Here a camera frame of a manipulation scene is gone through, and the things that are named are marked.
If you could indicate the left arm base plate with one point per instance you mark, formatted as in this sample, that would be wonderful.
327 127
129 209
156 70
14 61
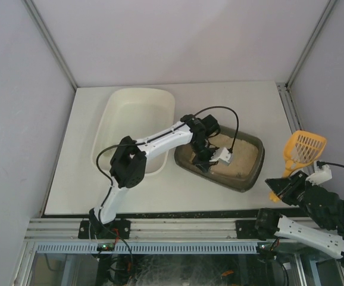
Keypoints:
92 228

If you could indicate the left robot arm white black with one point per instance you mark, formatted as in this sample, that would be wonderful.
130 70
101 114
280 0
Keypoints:
124 164

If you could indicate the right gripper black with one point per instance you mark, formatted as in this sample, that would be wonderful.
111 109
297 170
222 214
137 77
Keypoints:
292 188

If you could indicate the grey slotted cable duct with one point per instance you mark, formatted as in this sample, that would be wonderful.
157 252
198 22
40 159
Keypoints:
232 247

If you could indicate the aluminium front rail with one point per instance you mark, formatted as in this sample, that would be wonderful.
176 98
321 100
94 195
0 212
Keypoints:
201 229

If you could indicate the yellow litter scoop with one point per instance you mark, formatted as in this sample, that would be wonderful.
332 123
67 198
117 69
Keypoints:
301 150

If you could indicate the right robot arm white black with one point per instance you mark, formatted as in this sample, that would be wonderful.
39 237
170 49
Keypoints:
329 241

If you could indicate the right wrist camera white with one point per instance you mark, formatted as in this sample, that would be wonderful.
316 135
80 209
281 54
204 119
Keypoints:
322 173

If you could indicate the white plastic tub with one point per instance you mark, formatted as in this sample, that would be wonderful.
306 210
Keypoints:
134 112

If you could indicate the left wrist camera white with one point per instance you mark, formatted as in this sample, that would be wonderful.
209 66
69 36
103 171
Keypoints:
224 156

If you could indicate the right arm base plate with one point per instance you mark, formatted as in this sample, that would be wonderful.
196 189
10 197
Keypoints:
255 229

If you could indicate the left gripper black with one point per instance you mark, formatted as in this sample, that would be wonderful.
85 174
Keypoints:
202 158

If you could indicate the dark grey litter box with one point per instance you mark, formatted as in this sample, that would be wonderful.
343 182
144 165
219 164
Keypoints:
241 173

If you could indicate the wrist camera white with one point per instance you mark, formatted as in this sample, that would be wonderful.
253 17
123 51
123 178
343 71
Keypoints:
322 173
224 156

